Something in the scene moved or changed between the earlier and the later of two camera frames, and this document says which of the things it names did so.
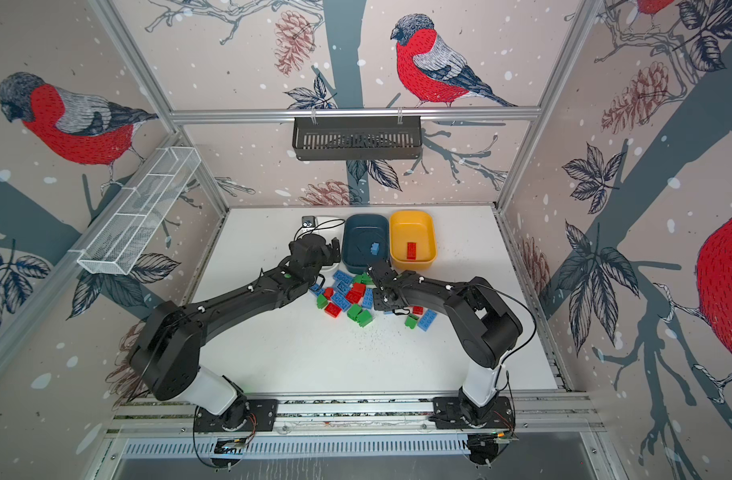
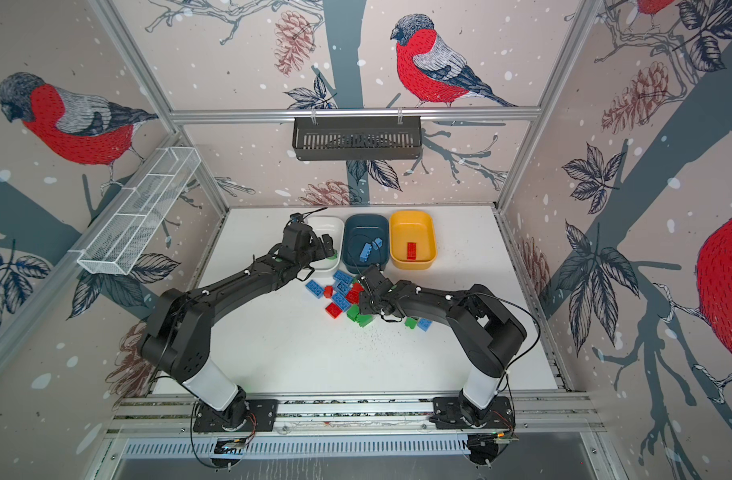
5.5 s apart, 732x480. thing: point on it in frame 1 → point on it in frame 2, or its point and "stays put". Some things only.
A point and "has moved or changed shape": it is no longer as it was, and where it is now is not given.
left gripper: (330, 257) → (322, 253)
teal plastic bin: (365, 240) stays put
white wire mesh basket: (117, 246) stays put
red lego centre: (356, 293) stays put
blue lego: (368, 300) has moved or changed shape
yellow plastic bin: (412, 240) stays put
